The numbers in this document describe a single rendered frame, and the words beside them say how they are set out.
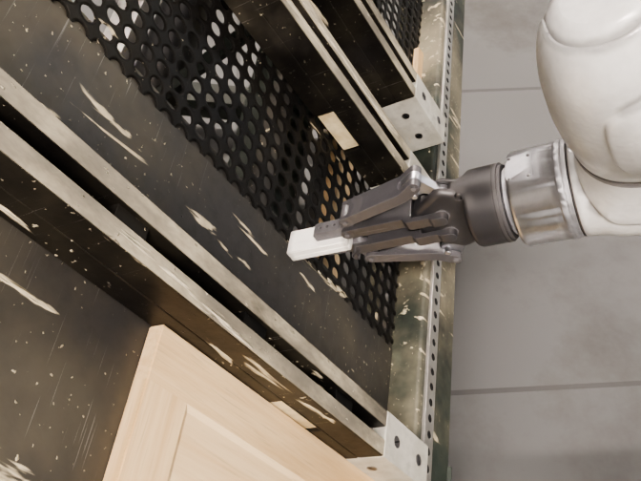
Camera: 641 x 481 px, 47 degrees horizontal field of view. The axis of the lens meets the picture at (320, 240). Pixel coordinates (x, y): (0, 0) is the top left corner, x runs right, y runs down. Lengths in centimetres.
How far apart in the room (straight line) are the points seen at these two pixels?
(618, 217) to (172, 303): 39
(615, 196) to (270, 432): 45
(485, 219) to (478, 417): 148
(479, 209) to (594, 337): 168
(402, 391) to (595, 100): 73
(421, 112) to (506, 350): 106
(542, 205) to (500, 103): 221
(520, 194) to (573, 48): 21
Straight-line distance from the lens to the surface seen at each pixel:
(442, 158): 142
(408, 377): 115
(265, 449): 84
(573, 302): 238
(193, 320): 71
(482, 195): 68
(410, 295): 123
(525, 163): 68
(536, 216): 67
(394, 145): 120
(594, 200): 65
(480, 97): 287
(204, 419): 76
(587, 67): 49
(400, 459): 100
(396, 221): 72
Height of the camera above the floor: 193
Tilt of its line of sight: 54 degrees down
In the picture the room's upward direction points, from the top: straight up
